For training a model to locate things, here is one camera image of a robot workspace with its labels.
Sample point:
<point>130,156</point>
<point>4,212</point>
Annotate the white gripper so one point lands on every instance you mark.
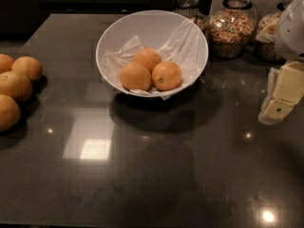
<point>291,35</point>

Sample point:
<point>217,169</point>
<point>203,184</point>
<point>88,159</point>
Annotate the white bowl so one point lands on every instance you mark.
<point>148,26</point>

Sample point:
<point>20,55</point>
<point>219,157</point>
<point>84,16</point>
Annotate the upper right table orange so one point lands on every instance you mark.
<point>29,67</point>

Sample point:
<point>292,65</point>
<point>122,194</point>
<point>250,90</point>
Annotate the table orange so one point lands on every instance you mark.
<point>16,86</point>
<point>29,67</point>
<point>6,63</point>
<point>10,113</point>

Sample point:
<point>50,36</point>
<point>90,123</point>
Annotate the middle table orange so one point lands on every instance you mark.
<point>16,86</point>

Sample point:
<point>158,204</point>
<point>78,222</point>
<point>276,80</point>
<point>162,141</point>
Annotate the bottom table orange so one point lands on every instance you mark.
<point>10,113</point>

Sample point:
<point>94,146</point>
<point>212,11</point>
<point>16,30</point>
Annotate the top left table orange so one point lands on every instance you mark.
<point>6,63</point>

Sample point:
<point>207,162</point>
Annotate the right grain glass jar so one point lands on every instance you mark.
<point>265,49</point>

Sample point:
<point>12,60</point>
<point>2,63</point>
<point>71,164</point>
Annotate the grain glass jar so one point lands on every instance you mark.
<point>231,28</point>
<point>265,49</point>

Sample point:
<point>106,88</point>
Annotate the middle grain glass jar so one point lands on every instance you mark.
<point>231,28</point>

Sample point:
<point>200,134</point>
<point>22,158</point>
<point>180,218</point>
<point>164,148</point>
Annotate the white paper liner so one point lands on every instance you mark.
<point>183,48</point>

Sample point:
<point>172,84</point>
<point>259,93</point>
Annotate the left glass jar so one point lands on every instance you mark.
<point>191,10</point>

